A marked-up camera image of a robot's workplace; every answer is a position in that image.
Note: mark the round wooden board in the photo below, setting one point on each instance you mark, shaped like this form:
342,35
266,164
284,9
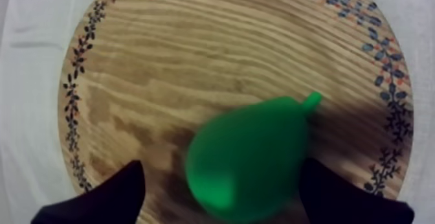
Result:
204,58

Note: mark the green toy pear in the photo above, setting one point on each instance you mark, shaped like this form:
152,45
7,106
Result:
244,164

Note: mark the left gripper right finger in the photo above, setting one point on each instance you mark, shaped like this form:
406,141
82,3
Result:
336,201

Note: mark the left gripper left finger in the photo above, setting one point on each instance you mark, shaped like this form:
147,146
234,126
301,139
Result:
112,199

